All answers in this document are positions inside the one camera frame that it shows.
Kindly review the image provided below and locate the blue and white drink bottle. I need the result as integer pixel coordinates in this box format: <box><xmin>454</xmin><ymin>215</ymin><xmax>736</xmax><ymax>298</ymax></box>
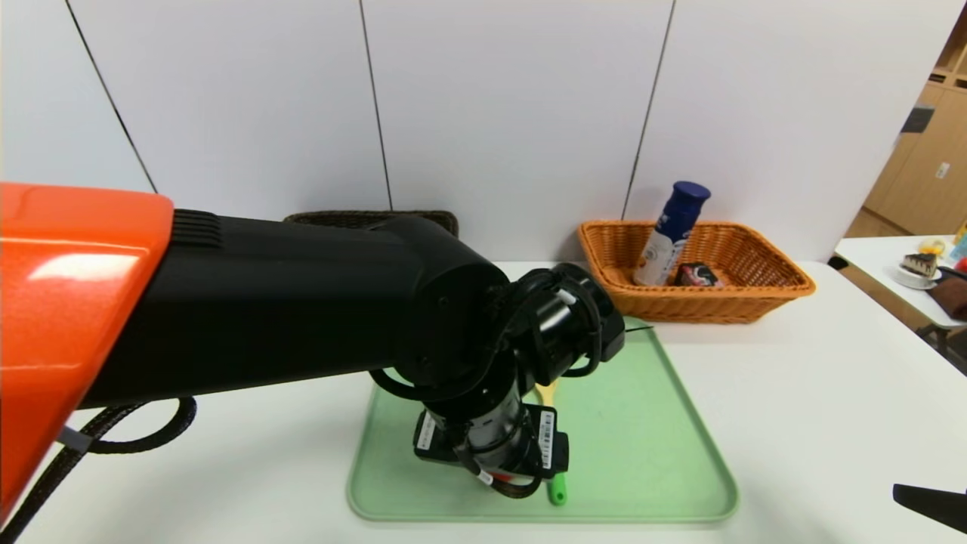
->
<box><xmin>633</xmin><ymin>181</ymin><xmax>713</xmax><ymax>287</ymax></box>

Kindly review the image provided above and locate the black drink carton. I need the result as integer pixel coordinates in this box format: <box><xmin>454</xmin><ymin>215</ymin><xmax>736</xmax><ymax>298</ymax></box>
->
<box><xmin>675</xmin><ymin>261</ymin><xmax>722</xmax><ymax>288</ymax></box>

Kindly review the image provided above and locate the dark brown wicker basket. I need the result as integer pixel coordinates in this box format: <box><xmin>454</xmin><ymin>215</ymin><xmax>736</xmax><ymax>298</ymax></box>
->
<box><xmin>283</xmin><ymin>210</ymin><xmax>460</xmax><ymax>239</ymax></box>

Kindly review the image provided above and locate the orange wicker basket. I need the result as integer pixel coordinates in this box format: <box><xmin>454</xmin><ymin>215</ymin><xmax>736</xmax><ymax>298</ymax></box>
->
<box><xmin>577</xmin><ymin>220</ymin><xmax>817</xmax><ymax>325</ymax></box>

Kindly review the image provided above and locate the light green plastic tray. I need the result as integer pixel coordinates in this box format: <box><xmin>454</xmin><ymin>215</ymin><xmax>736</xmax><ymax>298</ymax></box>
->
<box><xmin>347</xmin><ymin>315</ymin><xmax>740</xmax><ymax>524</ymax></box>

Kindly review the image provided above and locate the white side table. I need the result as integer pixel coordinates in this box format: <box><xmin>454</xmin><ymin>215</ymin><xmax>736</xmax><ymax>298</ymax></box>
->
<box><xmin>833</xmin><ymin>236</ymin><xmax>967</xmax><ymax>330</ymax></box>

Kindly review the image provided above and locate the white plate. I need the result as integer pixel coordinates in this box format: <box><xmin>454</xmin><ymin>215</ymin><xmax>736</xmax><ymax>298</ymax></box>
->
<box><xmin>891</xmin><ymin>264</ymin><xmax>942</xmax><ymax>291</ymax></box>

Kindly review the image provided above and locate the wooden cabinet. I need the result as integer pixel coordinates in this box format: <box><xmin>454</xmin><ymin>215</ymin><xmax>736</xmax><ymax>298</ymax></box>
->
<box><xmin>842</xmin><ymin>8</ymin><xmax>967</xmax><ymax>239</ymax></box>

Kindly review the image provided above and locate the brown cloth pouch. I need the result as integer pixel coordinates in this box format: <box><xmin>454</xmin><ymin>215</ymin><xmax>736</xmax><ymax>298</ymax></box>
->
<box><xmin>928</xmin><ymin>274</ymin><xmax>967</xmax><ymax>320</ymax></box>

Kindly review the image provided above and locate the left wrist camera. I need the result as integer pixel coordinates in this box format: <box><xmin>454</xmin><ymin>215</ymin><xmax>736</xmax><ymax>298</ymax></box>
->
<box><xmin>521</xmin><ymin>263</ymin><xmax>626</xmax><ymax>379</ymax></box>

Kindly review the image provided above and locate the yellow pasta spoon green handle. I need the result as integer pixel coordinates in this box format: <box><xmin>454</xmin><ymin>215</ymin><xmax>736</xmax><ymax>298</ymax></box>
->
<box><xmin>535</xmin><ymin>380</ymin><xmax>567</xmax><ymax>506</ymax></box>

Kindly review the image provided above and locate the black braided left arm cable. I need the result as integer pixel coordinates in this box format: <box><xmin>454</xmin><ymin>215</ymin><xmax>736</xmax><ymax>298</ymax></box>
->
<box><xmin>0</xmin><ymin>397</ymin><xmax>199</xmax><ymax>544</ymax></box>

